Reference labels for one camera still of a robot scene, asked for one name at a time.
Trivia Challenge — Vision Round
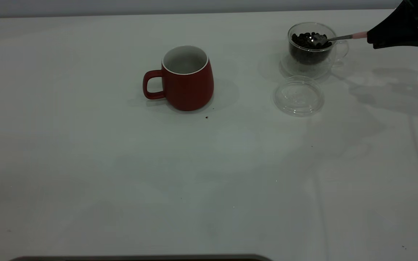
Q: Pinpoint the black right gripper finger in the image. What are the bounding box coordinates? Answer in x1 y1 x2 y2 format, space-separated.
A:
367 0 418 40
368 22 418 49

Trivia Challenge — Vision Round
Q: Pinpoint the metal spoon with pink handle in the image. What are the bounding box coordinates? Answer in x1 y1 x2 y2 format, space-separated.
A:
310 32 368 47

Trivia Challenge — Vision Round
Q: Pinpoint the red ceramic mug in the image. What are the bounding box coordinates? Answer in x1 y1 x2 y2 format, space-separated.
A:
143 45 215 112

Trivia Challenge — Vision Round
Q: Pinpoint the pile of coffee beans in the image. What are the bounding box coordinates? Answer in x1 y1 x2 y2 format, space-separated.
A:
291 32 333 66

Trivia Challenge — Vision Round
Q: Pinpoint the clear double-walled glass cup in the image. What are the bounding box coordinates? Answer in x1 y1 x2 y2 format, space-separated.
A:
281 22 349 79

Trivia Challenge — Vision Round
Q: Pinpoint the clear round glass lid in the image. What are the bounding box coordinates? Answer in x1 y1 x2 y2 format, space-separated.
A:
273 75 325 117

